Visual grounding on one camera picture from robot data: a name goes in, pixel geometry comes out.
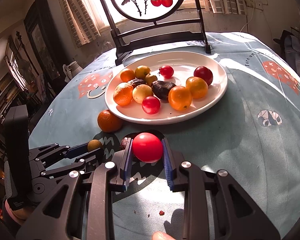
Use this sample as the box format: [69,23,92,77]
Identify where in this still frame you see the red cherry tomato with stem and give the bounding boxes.
[159,65,174,79]

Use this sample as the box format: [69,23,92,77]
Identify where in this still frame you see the yellow round fruit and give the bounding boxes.
[133,84,153,104]

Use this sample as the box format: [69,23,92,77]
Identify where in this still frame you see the black framed round screen ornament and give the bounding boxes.
[100,0,211,65]

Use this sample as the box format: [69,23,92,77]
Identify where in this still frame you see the person's left hand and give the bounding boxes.
[4,201,35,225]

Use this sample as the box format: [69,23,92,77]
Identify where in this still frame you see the dark wrinkled passion fruit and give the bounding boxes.
[151,80,176,101]

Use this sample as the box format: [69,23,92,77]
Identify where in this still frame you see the small orange kumquat fruit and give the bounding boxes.
[168,86,192,111]

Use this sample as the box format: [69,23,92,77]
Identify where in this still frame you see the person's right hand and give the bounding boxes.
[152,231,175,240]

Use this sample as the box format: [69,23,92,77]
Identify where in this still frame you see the white oval plate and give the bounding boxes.
[105,51,228,125]

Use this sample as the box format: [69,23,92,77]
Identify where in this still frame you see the small tan longan fruit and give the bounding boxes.
[87,139,103,152]

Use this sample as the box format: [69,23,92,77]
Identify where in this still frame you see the white ceramic jug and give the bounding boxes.
[63,61,83,83]

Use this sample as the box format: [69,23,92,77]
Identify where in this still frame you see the yellow-orange round fruit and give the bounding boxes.
[186,76,208,99]

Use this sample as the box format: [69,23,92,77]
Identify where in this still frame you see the small orange mandarin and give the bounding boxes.
[120,68,135,82]

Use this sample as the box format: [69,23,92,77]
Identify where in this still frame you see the small dark dried date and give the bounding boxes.
[128,79,147,88]

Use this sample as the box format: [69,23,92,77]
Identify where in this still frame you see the large orange mandarin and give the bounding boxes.
[113,82,133,106]

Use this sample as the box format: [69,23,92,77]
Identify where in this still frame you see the orange mandarin near plate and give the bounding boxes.
[97,109,123,133]

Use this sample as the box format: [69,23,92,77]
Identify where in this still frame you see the small yellow tomato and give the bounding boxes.
[135,65,151,80]

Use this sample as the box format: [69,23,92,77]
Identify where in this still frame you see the small tan longan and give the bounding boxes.
[145,73,158,86]

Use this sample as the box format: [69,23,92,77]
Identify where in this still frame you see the dark red cherry tomato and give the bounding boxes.
[193,66,213,86]

